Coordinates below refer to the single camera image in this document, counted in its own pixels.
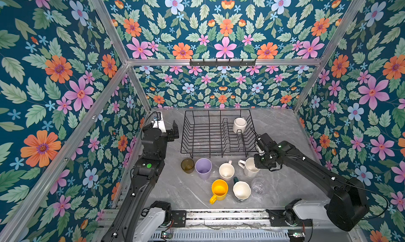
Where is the white ceramic mug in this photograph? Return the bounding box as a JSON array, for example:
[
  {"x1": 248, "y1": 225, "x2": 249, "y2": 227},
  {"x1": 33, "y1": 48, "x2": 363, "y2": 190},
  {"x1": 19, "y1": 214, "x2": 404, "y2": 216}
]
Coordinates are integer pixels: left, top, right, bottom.
[{"x1": 238, "y1": 157, "x2": 260, "y2": 178}]

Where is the dark green mug white interior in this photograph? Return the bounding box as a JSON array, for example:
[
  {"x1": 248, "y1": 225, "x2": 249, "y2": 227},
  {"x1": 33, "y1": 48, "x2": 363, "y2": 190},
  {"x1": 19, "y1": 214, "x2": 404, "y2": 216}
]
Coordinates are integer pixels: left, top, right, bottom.
[{"x1": 233, "y1": 177, "x2": 251, "y2": 201}]

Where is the white mug red interior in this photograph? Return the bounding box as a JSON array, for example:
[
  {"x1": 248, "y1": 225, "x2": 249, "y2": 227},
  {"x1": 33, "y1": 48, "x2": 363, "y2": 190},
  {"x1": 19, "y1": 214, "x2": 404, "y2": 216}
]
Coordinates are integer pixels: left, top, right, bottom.
[{"x1": 233, "y1": 118, "x2": 247, "y2": 134}]

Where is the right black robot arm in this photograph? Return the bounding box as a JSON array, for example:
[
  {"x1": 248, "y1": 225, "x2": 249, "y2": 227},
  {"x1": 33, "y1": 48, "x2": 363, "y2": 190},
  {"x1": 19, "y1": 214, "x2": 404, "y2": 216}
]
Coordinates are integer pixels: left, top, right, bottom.
[{"x1": 254, "y1": 133, "x2": 369, "y2": 231}]

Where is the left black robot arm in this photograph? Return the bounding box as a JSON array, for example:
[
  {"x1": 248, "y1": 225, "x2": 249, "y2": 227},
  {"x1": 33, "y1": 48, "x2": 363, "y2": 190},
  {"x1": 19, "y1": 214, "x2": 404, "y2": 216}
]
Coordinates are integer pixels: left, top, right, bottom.
[{"x1": 101, "y1": 121, "x2": 179, "y2": 242}]

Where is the clear glass cup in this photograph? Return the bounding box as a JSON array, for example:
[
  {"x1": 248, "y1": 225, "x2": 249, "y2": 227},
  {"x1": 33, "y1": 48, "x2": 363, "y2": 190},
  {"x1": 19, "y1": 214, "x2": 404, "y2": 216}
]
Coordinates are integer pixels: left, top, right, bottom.
[{"x1": 252, "y1": 178, "x2": 266, "y2": 195}]

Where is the olive green glass cup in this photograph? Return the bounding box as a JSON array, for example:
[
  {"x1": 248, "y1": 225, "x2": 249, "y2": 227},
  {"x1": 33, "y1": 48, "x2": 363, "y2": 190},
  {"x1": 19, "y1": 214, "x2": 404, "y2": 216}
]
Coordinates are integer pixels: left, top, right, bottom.
[{"x1": 180, "y1": 158, "x2": 195, "y2": 173}]

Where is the lilac plastic cup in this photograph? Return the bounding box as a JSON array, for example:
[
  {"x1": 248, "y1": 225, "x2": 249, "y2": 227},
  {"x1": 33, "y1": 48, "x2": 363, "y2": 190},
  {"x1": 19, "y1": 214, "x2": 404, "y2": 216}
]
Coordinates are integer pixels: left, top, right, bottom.
[{"x1": 195, "y1": 158, "x2": 213, "y2": 180}]

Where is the yellow mug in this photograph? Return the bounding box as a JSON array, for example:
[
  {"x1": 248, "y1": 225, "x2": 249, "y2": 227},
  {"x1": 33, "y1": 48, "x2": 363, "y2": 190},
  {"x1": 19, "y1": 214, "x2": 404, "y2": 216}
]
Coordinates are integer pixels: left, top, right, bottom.
[{"x1": 209, "y1": 179, "x2": 229, "y2": 205}]

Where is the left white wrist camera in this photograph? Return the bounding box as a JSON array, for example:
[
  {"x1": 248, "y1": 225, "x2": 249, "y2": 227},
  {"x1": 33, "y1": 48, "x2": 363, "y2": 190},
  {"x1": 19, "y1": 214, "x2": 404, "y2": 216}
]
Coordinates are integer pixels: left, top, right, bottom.
[{"x1": 152, "y1": 120, "x2": 167, "y2": 133}]

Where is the cream mug pink handle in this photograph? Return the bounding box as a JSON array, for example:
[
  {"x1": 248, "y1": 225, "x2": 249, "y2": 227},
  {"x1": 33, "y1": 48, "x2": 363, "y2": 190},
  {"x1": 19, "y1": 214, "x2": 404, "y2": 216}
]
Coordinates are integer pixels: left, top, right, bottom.
[{"x1": 219, "y1": 161, "x2": 235, "y2": 182}]

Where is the black wire dish rack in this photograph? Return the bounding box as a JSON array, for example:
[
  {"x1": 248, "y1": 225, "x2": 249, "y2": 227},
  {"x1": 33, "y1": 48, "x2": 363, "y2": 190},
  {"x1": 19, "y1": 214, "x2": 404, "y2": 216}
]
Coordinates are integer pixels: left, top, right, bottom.
[{"x1": 180, "y1": 109, "x2": 257, "y2": 158}]

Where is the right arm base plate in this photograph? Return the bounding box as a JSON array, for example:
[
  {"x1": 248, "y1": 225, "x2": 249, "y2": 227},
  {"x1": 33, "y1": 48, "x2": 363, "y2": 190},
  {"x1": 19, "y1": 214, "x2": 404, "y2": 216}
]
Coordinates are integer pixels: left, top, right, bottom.
[{"x1": 265, "y1": 209, "x2": 313, "y2": 228}]

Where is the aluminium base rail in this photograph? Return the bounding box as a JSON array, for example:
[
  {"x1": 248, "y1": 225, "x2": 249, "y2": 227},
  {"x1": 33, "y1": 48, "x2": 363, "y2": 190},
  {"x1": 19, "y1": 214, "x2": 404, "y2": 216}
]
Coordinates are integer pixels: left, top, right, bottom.
[{"x1": 94, "y1": 208, "x2": 358, "y2": 230}]

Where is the black wall hook rail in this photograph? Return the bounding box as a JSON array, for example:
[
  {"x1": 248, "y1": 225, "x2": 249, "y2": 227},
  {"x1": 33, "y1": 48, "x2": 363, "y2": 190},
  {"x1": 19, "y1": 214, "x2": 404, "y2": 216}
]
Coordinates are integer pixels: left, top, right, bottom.
[{"x1": 189, "y1": 58, "x2": 256, "y2": 68}]

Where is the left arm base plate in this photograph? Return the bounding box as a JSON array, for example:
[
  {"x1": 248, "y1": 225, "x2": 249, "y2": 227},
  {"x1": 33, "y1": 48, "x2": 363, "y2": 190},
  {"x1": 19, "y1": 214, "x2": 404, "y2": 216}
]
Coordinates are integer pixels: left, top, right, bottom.
[{"x1": 162, "y1": 210, "x2": 187, "y2": 228}]

